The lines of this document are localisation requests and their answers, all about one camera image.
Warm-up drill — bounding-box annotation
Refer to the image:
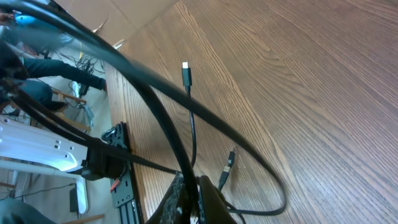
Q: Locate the person in dark clothes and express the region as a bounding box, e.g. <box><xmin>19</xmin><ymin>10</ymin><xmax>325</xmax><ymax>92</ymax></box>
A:
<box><xmin>1</xmin><ymin>42</ymin><xmax>107</xmax><ymax>111</ymax></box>

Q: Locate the long black usb cable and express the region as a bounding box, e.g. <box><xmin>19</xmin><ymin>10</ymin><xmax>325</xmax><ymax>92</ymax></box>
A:
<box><xmin>0</xmin><ymin>0</ymin><xmax>289</xmax><ymax>224</ymax></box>

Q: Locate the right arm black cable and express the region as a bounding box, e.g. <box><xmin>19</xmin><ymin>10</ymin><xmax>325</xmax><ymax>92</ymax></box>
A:
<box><xmin>9</xmin><ymin>90</ymin><xmax>181</xmax><ymax>175</ymax></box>

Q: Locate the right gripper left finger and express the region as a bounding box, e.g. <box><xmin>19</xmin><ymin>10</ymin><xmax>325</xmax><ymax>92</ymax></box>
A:
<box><xmin>146</xmin><ymin>173</ymin><xmax>187</xmax><ymax>224</ymax></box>

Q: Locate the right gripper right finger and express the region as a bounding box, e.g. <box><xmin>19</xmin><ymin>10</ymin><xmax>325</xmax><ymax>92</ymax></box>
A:
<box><xmin>198</xmin><ymin>175</ymin><xmax>237</xmax><ymax>224</ymax></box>

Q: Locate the short black usb cable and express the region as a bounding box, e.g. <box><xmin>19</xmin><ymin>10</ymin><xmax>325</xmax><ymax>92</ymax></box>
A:
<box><xmin>217</xmin><ymin>150</ymin><xmax>247</xmax><ymax>224</ymax></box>

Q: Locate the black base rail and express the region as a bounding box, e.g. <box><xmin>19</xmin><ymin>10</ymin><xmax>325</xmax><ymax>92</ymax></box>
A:
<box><xmin>101</xmin><ymin>122</ymin><xmax>144</xmax><ymax>224</ymax></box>

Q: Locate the cardboard back panel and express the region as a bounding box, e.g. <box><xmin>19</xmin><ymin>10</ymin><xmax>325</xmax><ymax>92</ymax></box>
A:
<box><xmin>55</xmin><ymin>0</ymin><xmax>177</xmax><ymax>45</ymax></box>

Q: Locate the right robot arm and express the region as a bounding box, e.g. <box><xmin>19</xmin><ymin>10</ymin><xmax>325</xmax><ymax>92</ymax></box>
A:
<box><xmin>1</xmin><ymin>116</ymin><xmax>235</xmax><ymax>223</ymax></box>

